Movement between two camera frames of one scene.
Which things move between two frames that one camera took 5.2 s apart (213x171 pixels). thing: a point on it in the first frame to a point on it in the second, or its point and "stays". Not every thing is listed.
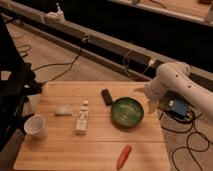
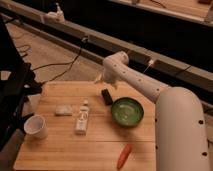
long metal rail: x=101 y=47 stays
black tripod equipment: x=14 y=92 stays
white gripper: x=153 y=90 to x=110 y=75
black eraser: x=107 y=97 stays
